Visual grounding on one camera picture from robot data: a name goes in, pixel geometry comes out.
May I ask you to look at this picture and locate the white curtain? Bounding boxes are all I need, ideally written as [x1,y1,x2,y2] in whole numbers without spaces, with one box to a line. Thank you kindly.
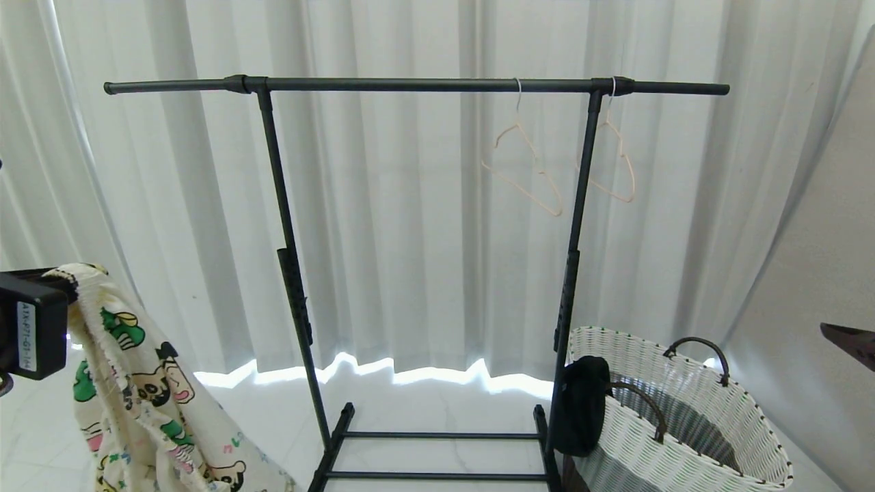
[0,0,869,396]

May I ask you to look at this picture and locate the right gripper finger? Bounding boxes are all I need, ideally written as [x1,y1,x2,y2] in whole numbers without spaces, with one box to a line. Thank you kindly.
[820,323,875,373]

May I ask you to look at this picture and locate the pink clothes hanger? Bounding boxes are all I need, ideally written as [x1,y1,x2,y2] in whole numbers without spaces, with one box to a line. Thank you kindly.
[481,78,564,218]
[576,77,636,204]

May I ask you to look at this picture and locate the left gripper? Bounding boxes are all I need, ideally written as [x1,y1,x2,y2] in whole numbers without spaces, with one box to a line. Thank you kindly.
[0,270,70,381]

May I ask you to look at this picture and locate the white laundry basket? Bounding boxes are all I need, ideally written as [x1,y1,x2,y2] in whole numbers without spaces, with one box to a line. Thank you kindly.
[562,326,795,492]

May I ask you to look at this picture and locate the black garment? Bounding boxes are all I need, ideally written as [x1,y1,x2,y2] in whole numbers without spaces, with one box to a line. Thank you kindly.
[552,355,613,457]

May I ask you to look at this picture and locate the cream printed shorts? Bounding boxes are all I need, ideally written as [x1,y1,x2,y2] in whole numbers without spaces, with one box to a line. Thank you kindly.
[42,263,299,492]

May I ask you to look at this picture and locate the black clothes rack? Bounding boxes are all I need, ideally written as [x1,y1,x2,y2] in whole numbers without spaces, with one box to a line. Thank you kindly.
[104,74,731,492]

